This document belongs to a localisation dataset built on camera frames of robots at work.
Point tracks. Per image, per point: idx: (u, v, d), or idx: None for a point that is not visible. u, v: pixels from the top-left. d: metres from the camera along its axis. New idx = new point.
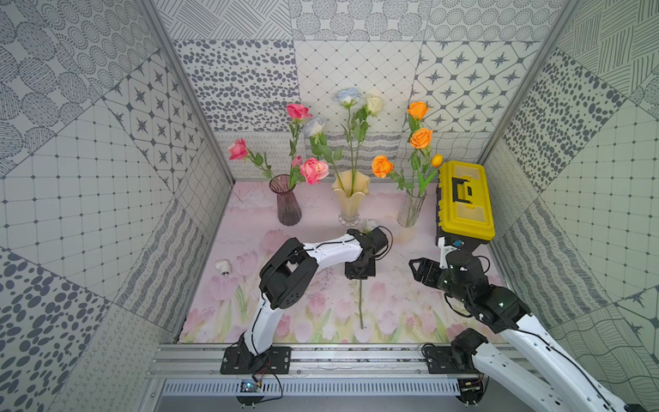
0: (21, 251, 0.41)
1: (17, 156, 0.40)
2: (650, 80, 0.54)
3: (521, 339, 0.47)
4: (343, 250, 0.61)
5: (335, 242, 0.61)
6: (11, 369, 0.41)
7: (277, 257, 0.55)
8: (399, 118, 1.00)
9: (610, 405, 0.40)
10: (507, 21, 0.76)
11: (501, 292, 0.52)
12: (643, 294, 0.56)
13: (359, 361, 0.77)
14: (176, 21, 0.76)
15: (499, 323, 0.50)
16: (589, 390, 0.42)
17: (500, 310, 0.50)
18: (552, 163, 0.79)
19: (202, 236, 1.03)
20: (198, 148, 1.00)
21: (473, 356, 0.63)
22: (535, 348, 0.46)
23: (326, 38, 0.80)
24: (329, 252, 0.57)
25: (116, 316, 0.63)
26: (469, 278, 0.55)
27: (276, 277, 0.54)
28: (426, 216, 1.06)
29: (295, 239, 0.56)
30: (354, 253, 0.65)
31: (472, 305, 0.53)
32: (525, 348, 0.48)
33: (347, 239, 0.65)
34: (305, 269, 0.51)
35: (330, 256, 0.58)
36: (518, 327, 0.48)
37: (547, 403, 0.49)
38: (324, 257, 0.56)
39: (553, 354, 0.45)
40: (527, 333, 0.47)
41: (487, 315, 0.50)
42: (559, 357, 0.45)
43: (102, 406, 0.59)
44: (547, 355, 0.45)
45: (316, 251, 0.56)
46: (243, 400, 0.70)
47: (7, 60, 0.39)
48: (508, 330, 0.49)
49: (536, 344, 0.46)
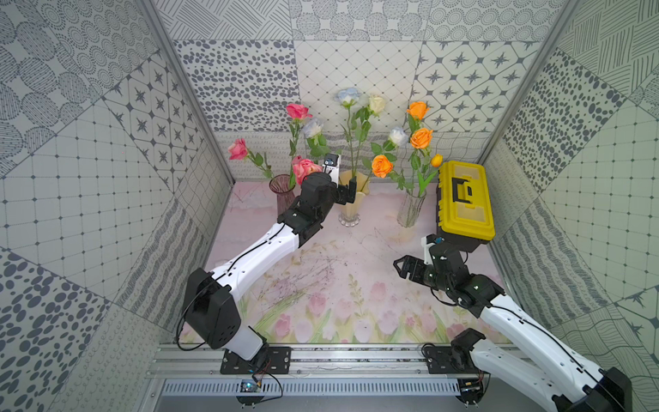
0: (21, 251, 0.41)
1: (17, 156, 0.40)
2: (650, 80, 0.54)
3: (496, 317, 0.51)
4: (267, 251, 0.49)
5: (257, 247, 0.50)
6: (10, 369, 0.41)
7: (190, 297, 0.44)
8: (400, 118, 0.99)
9: (583, 367, 0.42)
10: (507, 21, 0.76)
11: (479, 279, 0.56)
12: (642, 294, 0.56)
13: (359, 361, 0.77)
14: (176, 21, 0.76)
15: (477, 305, 0.54)
16: (563, 356, 0.43)
17: (476, 293, 0.54)
18: (552, 163, 0.79)
19: (202, 236, 1.03)
20: (198, 148, 1.00)
21: (471, 353, 0.63)
22: (509, 324, 0.49)
23: (326, 38, 0.80)
24: (248, 265, 0.47)
25: (116, 315, 0.63)
26: (449, 267, 0.60)
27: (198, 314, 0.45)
28: (425, 216, 1.04)
29: (199, 269, 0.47)
30: (287, 247, 0.54)
31: (451, 291, 0.58)
32: (500, 324, 0.51)
33: (274, 234, 0.52)
34: (214, 304, 0.41)
35: (256, 268, 0.48)
36: (492, 305, 0.52)
37: (541, 387, 0.49)
38: (245, 272, 0.46)
39: (526, 327, 0.48)
40: (500, 310, 0.51)
41: (465, 299, 0.55)
42: (533, 330, 0.47)
43: (102, 407, 0.59)
44: (520, 328, 0.48)
45: (232, 271, 0.45)
46: (243, 400, 0.70)
47: (7, 60, 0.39)
48: (487, 308, 0.52)
49: (509, 318, 0.49)
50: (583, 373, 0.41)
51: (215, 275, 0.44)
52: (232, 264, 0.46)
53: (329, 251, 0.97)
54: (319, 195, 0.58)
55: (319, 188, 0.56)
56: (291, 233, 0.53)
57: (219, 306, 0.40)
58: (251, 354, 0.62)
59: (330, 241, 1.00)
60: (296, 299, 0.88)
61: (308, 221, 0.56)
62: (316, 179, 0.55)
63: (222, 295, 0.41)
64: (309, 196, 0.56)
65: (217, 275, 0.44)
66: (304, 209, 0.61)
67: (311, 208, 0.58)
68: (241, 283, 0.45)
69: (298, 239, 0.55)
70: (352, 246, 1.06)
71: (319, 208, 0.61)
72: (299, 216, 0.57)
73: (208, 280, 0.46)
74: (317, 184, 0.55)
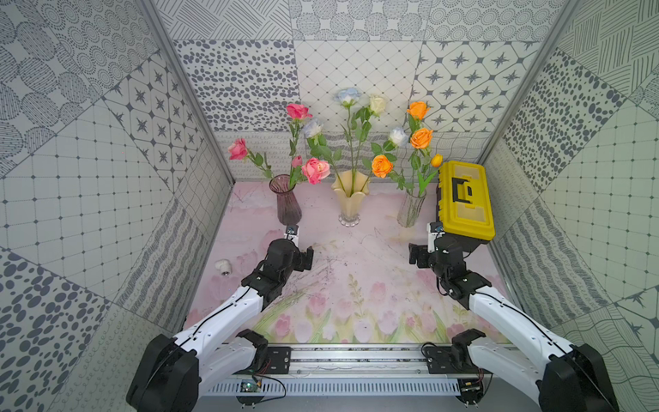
0: (21, 251, 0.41)
1: (17, 156, 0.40)
2: (649, 80, 0.54)
3: (480, 303, 0.56)
4: (233, 315, 0.50)
5: (225, 309, 0.51)
6: (10, 369, 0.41)
7: (141, 374, 0.40)
8: (400, 118, 0.99)
9: (553, 342, 0.44)
10: (507, 21, 0.76)
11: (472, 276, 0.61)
12: (643, 294, 0.56)
13: (359, 361, 0.77)
14: (176, 21, 0.76)
15: (464, 297, 0.60)
16: (535, 332, 0.46)
17: (464, 287, 0.59)
18: (552, 163, 0.79)
19: (202, 236, 1.03)
20: (198, 148, 1.00)
21: (468, 347, 0.64)
22: (490, 306, 0.54)
23: (326, 38, 0.80)
24: (214, 329, 0.46)
25: (116, 315, 0.63)
26: (449, 261, 0.65)
27: (150, 395, 0.40)
28: (425, 216, 1.04)
29: (161, 335, 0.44)
30: (252, 310, 0.55)
31: (446, 281, 0.63)
32: (486, 310, 0.55)
33: (238, 297, 0.54)
34: (177, 372, 0.39)
35: (219, 332, 0.47)
36: (477, 293, 0.57)
37: (526, 373, 0.49)
38: (211, 336, 0.45)
39: (505, 310, 0.52)
40: (485, 297, 0.55)
41: (456, 291, 0.61)
42: (510, 312, 0.51)
43: (102, 406, 0.59)
44: (499, 310, 0.52)
45: (198, 336, 0.44)
46: (243, 400, 0.70)
47: (8, 60, 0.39)
48: (477, 295, 0.56)
49: (492, 304, 0.54)
50: (551, 346, 0.44)
51: (179, 340, 0.43)
52: (197, 327, 0.46)
53: (329, 251, 0.97)
54: (284, 257, 0.64)
55: (285, 251, 0.63)
56: (256, 295, 0.56)
57: (183, 374, 0.39)
58: (249, 362, 0.62)
59: (330, 242, 1.00)
60: (296, 299, 0.88)
61: (271, 284, 0.60)
62: (282, 244, 0.63)
63: (187, 360, 0.40)
64: (275, 257, 0.62)
65: (181, 341, 0.43)
66: (268, 272, 0.64)
67: (276, 269, 0.63)
68: (205, 348, 0.43)
69: (262, 301, 0.57)
70: (352, 246, 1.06)
71: (283, 269, 0.65)
72: (262, 279, 0.61)
73: (167, 350, 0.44)
74: (282, 247, 0.62)
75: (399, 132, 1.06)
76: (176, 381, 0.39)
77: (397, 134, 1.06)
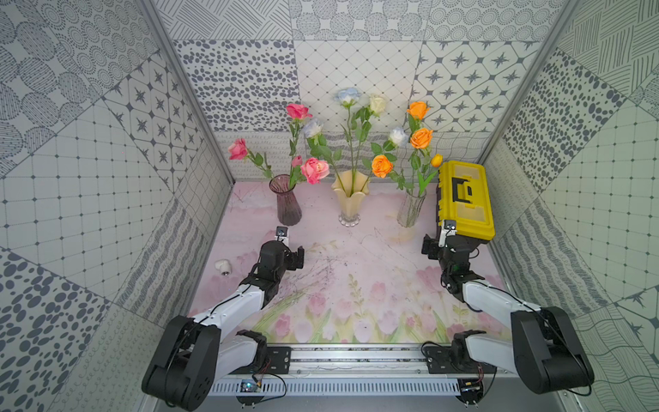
0: (21, 251, 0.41)
1: (17, 156, 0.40)
2: (649, 80, 0.54)
3: (472, 288, 0.61)
4: (244, 301, 0.55)
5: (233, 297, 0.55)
6: (10, 369, 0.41)
7: (160, 354, 0.42)
8: (400, 118, 0.99)
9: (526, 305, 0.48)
10: (507, 21, 0.76)
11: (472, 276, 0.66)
12: (643, 294, 0.56)
13: (359, 361, 0.77)
14: (176, 21, 0.76)
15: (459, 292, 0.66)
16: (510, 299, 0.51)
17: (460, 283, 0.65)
18: (552, 163, 0.79)
19: (202, 236, 1.03)
20: (198, 148, 1.00)
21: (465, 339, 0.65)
22: (477, 287, 0.60)
23: (326, 38, 0.80)
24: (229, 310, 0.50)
25: (116, 315, 0.63)
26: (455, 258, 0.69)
27: (172, 377, 0.41)
28: (425, 216, 1.04)
29: (178, 316, 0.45)
30: (256, 302, 0.59)
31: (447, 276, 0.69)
32: (475, 293, 0.60)
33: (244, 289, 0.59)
34: (202, 341, 0.42)
35: (232, 315, 0.51)
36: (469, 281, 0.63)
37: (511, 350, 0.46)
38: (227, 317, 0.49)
39: (488, 288, 0.57)
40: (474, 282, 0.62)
41: (452, 286, 0.67)
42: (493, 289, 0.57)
43: (102, 406, 0.59)
44: (484, 288, 0.58)
45: (215, 315, 0.48)
46: (243, 400, 0.70)
47: (7, 60, 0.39)
48: (464, 283, 0.63)
49: (479, 286, 0.60)
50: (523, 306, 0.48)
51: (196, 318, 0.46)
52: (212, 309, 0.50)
53: (329, 251, 0.97)
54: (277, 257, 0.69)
55: (276, 251, 0.68)
56: (257, 289, 0.60)
57: (208, 342, 0.42)
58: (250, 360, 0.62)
59: (330, 241, 1.00)
60: (296, 299, 0.88)
61: (268, 282, 0.64)
62: (273, 245, 0.68)
63: (210, 331, 0.43)
64: (268, 258, 0.66)
65: (199, 319, 0.46)
66: (262, 273, 0.68)
67: (271, 269, 0.67)
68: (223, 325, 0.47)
69: (264, 293, 0.62)
70: (352, 246, 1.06)
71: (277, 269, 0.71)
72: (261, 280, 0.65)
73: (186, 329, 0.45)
74: (274, 248, 0.67)
75: (399, 132, 1.06)
76: (199, 354, 0.41)
77: (397, 135, 1.06)
